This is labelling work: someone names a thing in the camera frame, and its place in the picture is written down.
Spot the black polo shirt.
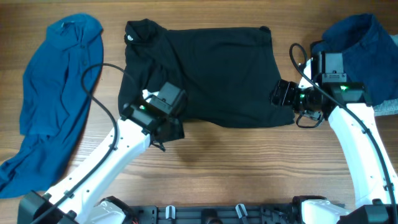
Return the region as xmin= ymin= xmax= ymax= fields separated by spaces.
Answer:
xmin=118 ymin=19 xmax=294 ymax=128

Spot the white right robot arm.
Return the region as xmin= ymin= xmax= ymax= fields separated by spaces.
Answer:
xmin=270 ymin=52 xmax=397 ymax=223

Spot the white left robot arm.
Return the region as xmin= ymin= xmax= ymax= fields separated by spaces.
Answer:
xmin=17 ymin=83 xmax=187 ymax=223

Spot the folded navy blue garment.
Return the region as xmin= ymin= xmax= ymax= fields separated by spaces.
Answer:
xmin=312 ymin=14 xmax=397 ymax=105

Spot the grey folded cloth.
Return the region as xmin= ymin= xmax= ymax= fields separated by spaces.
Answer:
xmin=373 ymin=99 xmax=398 ymax=116

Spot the blue polo shirt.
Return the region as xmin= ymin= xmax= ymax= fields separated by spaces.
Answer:
xmin=1 ymin=14 xmax=103 ymax=198

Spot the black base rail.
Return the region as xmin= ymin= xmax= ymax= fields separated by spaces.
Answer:
xmin=131 ymin=203 xmax=303 ymax=224

